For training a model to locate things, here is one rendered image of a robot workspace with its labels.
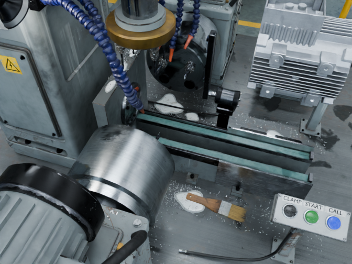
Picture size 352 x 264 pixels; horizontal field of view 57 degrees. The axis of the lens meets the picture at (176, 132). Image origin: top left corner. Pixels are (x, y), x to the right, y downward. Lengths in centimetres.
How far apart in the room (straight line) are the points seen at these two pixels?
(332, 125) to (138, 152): 92
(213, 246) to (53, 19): 77
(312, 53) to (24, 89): 74
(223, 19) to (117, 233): 92
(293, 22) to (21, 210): 61
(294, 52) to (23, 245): 62
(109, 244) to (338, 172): 91
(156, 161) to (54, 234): 37
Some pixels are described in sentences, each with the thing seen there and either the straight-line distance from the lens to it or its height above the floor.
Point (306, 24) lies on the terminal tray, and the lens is 75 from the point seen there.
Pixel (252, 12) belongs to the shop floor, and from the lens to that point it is 382.
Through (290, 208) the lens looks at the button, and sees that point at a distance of 84.
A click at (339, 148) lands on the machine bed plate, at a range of 140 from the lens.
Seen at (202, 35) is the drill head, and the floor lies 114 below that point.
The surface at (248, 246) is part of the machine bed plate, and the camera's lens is 107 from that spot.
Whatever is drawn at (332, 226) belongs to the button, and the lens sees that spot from 86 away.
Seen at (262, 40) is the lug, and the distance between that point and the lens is 75.
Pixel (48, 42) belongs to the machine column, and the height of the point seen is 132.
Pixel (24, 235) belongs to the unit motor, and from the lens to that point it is 50.
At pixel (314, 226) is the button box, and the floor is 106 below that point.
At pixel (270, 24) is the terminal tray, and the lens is 75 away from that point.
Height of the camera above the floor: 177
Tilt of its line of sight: 49 degrees down
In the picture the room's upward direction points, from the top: 1 degrees clockwise
